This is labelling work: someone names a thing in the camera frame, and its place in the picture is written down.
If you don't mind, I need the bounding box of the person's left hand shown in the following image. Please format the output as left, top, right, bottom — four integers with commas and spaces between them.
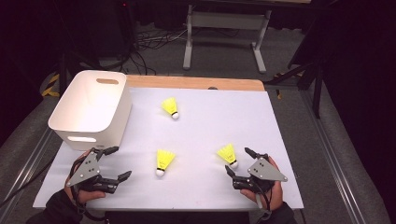
64, 185, 106, 205

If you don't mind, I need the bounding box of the black tripod stand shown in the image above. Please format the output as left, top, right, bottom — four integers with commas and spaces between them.
264, 62, 325, 119

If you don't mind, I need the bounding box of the grey metal table frame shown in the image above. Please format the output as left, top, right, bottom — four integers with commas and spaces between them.
182, 4, 273, 75

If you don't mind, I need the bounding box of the person's right hand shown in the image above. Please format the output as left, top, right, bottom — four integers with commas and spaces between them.
240, 156, 285, 213

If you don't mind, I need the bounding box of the white plastic storage bin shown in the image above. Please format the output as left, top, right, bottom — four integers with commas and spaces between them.
47, 69, 134, 152

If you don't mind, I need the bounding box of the aluminium rail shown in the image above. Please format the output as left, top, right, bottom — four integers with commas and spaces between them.
299, 90, 369, 224
0, 127, 54, 218

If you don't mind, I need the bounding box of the yellow black hazard tape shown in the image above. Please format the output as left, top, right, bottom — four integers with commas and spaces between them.
41, 73, 61, 98

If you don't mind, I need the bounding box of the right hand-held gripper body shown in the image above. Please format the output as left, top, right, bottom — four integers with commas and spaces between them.
231, 156, 289, 195

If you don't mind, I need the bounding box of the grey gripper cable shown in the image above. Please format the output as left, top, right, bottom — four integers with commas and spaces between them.
255, 193, 273, 224

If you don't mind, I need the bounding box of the yellow shuttlecock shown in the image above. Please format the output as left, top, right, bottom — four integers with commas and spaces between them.
155, 148, 177, 178
161, 96, 180, 120
216, 143, 239, 170

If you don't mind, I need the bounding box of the black curtain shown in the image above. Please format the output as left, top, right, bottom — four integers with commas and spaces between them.
288, 0, 396, 218

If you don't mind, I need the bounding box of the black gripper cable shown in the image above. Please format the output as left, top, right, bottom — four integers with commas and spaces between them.
68, 158, 107, 222

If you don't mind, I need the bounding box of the bundle of floor cables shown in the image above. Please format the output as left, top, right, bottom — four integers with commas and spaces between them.
132, 27, 189, 77

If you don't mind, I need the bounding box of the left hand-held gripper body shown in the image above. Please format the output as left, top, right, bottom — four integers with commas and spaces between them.
65, 148, 123, 195

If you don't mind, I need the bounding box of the thin black cable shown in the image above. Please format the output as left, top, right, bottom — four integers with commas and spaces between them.
0, 160, 55, 208

